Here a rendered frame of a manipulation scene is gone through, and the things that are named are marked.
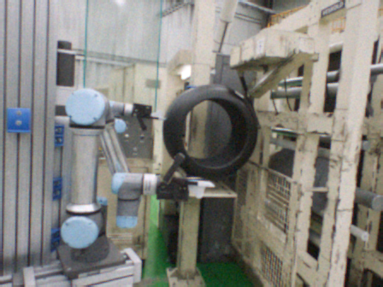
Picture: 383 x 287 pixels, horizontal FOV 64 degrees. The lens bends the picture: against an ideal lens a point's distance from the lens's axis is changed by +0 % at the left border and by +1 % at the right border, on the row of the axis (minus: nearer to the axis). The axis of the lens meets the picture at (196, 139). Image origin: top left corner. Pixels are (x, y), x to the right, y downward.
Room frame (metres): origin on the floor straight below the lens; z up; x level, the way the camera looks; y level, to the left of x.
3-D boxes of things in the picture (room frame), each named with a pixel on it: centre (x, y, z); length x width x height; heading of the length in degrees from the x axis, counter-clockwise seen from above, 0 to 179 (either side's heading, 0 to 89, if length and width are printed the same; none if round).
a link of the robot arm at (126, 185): (1.06, 0.23, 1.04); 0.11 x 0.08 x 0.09; 97
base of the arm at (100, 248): (1.18, 0.39, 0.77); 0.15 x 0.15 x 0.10
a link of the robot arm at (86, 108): (1.04, 0.38, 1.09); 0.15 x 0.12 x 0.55; 7
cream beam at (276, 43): (1.99, -0.38, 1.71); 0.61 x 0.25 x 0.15; 13
